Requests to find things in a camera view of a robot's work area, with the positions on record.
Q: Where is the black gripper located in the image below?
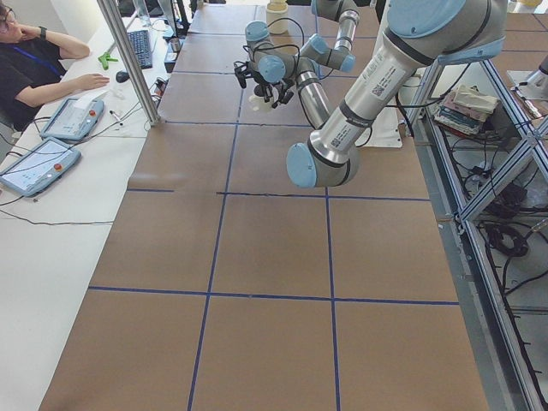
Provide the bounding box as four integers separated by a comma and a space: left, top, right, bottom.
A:
253, 79, 295, 107

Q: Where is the white ribbed mug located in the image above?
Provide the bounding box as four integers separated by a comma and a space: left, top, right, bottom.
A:
247, 94, 272, 113

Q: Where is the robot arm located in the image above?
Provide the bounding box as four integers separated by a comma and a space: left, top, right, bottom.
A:
234, 1, 360, 129
286, 0, 508, 188

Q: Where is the white square bin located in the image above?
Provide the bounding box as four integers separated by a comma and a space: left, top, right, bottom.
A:
265, 0, 289, 35

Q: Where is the black keyboard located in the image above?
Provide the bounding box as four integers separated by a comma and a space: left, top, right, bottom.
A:
127, 30, 153, 69

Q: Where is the black computer mouse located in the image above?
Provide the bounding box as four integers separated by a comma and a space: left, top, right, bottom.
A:
116, 70, 129, 83

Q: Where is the green hand tool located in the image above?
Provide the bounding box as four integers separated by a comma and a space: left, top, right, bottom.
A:
98, 51, 118, 70

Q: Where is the stack of books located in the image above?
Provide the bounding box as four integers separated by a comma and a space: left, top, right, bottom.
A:
433, 85, 499, 136

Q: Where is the upper teach pendant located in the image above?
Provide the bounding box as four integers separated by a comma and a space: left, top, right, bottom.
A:
39, 98, 104, 143

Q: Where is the teach pendant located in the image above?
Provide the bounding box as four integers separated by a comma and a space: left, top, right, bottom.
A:
1, 137, 81, 197
39, 98, 104, 143

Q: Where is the seated person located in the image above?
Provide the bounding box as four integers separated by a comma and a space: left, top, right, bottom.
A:
1, 4, 110, 132

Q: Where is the lower teach pendant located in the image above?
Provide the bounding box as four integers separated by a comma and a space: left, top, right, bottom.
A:
1, 137, 81, 197

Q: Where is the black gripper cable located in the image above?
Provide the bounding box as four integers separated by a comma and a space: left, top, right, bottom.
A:
246, 16, 309, 69

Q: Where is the aluminium frame post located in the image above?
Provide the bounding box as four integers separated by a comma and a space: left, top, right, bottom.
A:
97, 0, 160, 127

